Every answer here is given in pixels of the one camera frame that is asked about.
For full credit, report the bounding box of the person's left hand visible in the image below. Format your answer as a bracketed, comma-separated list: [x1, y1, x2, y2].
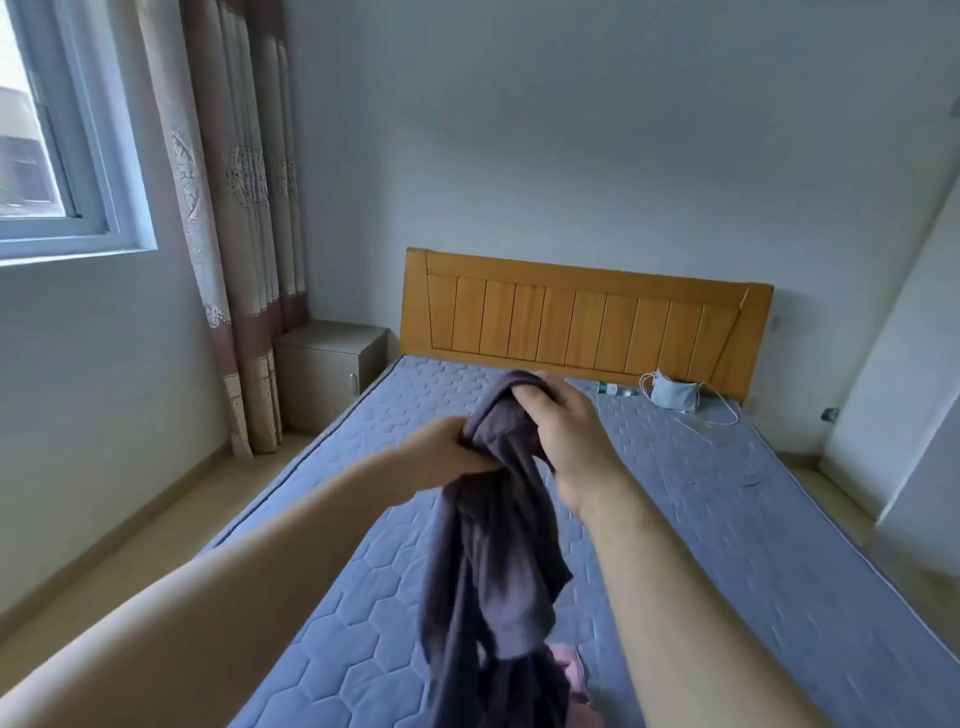
[378, 414, 506, 504]

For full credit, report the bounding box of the person's right hand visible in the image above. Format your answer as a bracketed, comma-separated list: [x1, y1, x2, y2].
[510, 376, 636, 515]

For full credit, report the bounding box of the dark purple garment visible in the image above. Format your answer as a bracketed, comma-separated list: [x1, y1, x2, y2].
[417, 369, 578, 728]

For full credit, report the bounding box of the blue quilted mattress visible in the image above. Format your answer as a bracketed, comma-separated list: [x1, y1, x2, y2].
[195, 354, 960, 728]

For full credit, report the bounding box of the pink pajama shirt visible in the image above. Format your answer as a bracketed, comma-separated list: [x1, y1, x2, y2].
[543, 640, 599, 716]

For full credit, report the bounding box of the person's right forearm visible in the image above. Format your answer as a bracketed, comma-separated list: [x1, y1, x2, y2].
[577, 477, 830, 728]

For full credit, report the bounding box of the person's left forearm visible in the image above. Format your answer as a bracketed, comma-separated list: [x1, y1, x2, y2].
[0, 450, 429, 728]

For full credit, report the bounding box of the orange wooden board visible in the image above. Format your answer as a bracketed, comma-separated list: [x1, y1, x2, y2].
[397, 247, 777, 404]

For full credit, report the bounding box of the wooden bedside table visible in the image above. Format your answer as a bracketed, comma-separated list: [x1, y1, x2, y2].
[273, 319, 392, 438]

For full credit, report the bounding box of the white face mask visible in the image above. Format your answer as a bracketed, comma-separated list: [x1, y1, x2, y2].
[637, 369, 744, 444]

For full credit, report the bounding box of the patterned curtain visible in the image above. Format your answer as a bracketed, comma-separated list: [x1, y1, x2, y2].
[135, 0, 312, 458]

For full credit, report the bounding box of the grey framed window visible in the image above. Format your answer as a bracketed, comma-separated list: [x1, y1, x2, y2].
[0, 0, 159, 267]

